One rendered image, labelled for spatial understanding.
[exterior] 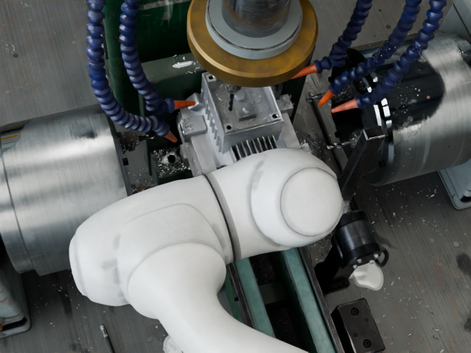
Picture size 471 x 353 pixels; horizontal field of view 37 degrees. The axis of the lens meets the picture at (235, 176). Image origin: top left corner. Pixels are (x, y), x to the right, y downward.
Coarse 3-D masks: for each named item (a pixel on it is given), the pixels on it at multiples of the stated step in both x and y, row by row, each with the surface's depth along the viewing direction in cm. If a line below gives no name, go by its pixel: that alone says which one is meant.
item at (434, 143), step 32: (416, 32) 126; (352, 64) 122; (384, 64) 116; (416, 64) 116; (448, 64) 117; (320, 96) 124; (352, 96) 124; (416, 96) 114; (448, 96) 115; (352, 128) 128; (384, 128) 115; (416, 128) 115; (448, 128) 117; (384, 160) 118; (416, 160) 119; (448, 160) 122
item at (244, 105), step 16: (208, 80) 114; (208, 96) 114; (224, 96) 117; (240, 96) 115; (256, 96) 117; (272, 96) 114; (208, 112) 117; (224, 112) 116; (240, 112) 114; (256, 112) 115; (272, 112) 116; (224, 128) 111; (240, 128) 114; (256, 128) 112; (272, 128) 113; (224, 144) 113
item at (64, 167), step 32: (0, 128) 109; (32, 128) 108; (64, 128) 107; (96, 128) 107; (0, 160) 105; (32, 160) 104; (64, 160) 104; (96, 160) 105; (0, 192) 103; (32, 192) 103; (64, 192) 104; (96, 192) 105; (128, 192) 106; (0, 224) 103; (32, 224) 103; (64, 224) 104; (32, 256) 106; (64, 256) 108
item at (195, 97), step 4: (272, 88) 122; (196, 92) 120; (192, 96) 120; (196, 96) 119; (188, 100) 120; (192, 100) 120; (196, 100) 119; (200, 100) 119; (196, 104) 119; (200, 104) 119; (192, 108) 120; (196, 108) 120; (200, 108) 120
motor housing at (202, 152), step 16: (192, 112) 122; (208, 128) 119; (288, 128) 121; (192, 144) 120; (208, 144) 118; (240, 144) 115; (256, 144) 116; (272, 144) 117; (288, 144) 120; (192, 160) 120; (208, 160) 117; (224, 160) 116
